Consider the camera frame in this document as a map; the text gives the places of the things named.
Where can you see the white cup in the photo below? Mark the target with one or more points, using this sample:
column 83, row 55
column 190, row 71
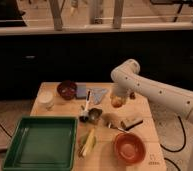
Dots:
column 45, row 99

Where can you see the green plastic tray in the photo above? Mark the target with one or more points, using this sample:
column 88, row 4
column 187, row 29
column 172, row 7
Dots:
column 42, row 144

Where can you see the white handled brush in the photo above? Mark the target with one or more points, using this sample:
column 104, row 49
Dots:
column 84, row 115

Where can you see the yellow-orange apple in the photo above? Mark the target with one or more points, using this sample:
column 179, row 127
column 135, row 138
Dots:
column 117, row 101

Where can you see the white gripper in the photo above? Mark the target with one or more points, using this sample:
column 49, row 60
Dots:
column 119, row 91

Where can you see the dark red bowl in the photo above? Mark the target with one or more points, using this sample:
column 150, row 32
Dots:
column 67, row 89

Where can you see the light blue cloth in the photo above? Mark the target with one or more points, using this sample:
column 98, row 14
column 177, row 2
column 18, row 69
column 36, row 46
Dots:
column 98, row 94

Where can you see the orange plastic bowl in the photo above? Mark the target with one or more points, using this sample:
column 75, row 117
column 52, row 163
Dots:
column 129, row 149

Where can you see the black and white block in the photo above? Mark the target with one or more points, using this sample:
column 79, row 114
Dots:
column 130, row 122

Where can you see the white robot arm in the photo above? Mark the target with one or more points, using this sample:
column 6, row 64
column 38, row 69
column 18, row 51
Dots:
column 126, row 79

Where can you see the small metal cup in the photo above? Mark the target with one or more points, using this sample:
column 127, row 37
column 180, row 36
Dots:
column 94, row 114

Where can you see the yellow green corn cob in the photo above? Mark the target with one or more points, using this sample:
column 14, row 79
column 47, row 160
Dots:
column 86, row 149

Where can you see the dark grape bunch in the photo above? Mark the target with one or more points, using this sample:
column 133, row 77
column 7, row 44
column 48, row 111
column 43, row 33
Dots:
column 132, row 95

